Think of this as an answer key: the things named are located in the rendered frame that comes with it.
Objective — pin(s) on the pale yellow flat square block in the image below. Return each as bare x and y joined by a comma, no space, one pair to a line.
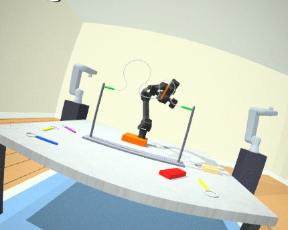
210,169

